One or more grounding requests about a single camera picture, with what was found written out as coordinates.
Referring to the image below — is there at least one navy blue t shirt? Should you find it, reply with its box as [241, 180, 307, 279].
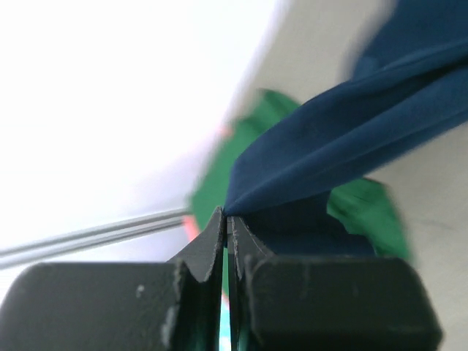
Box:
[222, 0, 468, 257]

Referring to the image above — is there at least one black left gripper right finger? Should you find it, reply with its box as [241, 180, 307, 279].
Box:
[227, 217, 443, 350]

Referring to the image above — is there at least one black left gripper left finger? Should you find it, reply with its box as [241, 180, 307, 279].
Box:
[1, 208, 224, 350]

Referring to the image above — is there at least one folded green t shirt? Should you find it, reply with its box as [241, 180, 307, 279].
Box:
[191, 90, 412, 260]

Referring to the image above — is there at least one left aluminium frame post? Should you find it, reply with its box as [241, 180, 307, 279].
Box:
[1, 208, 189, 269]

